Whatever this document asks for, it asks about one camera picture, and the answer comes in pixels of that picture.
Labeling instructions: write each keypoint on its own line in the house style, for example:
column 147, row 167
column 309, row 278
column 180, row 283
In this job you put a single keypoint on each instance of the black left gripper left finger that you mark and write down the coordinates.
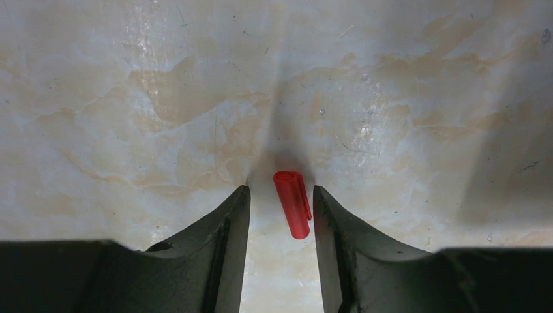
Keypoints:
column 199, row 269

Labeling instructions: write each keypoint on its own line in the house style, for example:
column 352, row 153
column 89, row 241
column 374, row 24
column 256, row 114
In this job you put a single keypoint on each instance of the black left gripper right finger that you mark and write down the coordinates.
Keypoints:
column 364, row 270

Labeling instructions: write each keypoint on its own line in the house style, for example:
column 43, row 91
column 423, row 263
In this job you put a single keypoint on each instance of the red marker cap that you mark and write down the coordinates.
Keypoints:
column 292, row 194

